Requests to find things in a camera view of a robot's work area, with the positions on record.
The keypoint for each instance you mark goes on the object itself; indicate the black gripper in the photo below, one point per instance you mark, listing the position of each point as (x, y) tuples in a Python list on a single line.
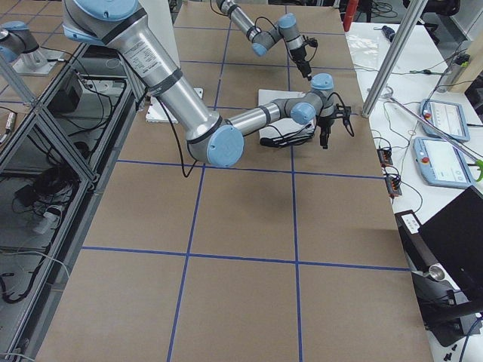
[(300, 57), (324, 124)]

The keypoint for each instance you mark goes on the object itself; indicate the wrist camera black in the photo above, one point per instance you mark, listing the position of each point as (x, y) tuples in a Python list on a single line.
[(344, 113)]

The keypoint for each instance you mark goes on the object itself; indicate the upper teach pendant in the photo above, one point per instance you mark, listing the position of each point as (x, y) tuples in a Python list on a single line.
[(447, 117)]

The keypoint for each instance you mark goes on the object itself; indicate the aluminium frame post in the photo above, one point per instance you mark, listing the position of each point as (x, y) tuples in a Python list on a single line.
[(409, 21)]

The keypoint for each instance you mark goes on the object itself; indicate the lower teach pendant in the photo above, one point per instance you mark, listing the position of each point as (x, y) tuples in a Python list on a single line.
[(440, 164)]

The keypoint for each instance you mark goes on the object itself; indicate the red fire extinguisher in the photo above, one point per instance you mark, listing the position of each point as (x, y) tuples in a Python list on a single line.
[(351, 8)]

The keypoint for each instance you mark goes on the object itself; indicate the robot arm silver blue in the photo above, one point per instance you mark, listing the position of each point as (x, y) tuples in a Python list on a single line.
[(124, 27), (264, 28)]

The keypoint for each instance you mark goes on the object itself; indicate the teach pendant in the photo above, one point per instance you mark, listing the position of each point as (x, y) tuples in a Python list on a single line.
[(447, 117), (440, 164)]

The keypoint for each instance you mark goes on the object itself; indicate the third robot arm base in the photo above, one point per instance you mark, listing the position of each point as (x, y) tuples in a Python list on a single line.
[(19, 46)]

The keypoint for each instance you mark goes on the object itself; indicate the clear plastic sheet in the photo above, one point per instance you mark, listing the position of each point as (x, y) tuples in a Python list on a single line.
[(364, 51)]

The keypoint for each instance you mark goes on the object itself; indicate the black monitor stand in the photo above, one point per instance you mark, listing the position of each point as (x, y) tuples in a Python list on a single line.
[(447, 312)]

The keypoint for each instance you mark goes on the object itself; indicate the black laptop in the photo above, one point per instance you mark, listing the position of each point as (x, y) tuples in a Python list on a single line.
[(454, 236)]

